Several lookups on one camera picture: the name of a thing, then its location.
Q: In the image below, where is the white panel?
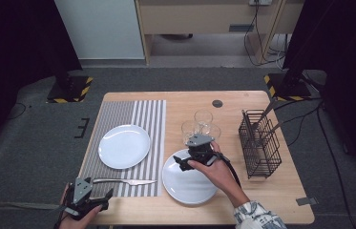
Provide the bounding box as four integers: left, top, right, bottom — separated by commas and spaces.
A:
53, 0, 146, 61

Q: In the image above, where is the light wooden desk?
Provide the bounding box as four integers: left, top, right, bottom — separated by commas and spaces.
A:
134, 0, 305, 66

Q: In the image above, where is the silver table knife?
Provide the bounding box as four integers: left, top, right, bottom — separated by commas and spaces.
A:
92, 177, 158, 187

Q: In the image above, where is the grey tape piece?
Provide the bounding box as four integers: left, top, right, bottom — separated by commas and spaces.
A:
295, 197, 320, 207

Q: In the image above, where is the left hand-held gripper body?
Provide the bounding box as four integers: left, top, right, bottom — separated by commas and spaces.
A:
64, 176, 102, 221

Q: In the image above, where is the striped woven placemat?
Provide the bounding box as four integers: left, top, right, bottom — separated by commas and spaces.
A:
79, 99, 168, 198

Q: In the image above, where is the black power cable bundle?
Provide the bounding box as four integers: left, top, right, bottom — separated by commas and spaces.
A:
242, 1, 289, 69

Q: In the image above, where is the black curtain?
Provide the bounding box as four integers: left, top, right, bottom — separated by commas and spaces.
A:
0, 0, 83, 166
282, 0, 356, 179

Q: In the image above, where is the person's right hand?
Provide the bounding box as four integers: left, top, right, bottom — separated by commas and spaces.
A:
186, 141, 242, 200

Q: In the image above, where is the black striped stand base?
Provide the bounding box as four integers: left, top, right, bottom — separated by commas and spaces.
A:
263, 73, 313, 103
46, 71, 94, 104

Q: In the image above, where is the metal cutlery piece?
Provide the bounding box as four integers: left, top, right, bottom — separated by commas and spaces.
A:
251, 98, 279, 131

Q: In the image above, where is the thin black floor cable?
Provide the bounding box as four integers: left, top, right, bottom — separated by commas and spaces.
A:
5, 102, 28, 121

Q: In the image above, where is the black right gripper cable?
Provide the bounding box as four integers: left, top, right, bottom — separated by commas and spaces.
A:
218, 152, 242, 189

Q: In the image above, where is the white round plate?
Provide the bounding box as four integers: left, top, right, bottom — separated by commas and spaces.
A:
161, 148, 220, 205
97, 123, 152, 171

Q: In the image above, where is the person's left hand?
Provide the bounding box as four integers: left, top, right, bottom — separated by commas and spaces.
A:
58, 185, 103, 229

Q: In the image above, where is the clear drinking glass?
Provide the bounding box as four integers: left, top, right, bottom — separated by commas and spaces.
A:
194, 109, 214, 135
180, 120, 202, 146
202, 124, 222, 142

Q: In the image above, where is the black cable beside table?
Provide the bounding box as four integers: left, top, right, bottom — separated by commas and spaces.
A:
274, 96, 325, 147

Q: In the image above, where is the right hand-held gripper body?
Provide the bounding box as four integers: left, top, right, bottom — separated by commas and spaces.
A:
184, 133, 228, 167

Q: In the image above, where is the long black floor cable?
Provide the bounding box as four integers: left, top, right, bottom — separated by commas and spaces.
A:
316, 100, 356, 229

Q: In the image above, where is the black wire cutlery basket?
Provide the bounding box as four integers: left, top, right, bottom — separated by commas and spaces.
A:
238, 109, 283, 179

